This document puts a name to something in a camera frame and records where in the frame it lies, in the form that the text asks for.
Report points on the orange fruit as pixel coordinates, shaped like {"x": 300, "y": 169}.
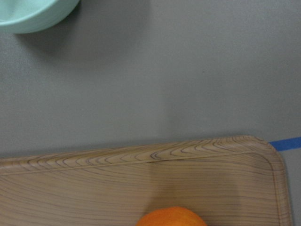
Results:
{"x": 172, "y": 216}

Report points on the brown wooden cutting board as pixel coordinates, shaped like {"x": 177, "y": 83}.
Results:
{"x": 229, "y": 181}

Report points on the light green bowl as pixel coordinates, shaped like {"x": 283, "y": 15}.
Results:
{"x": 27, "y": 16}

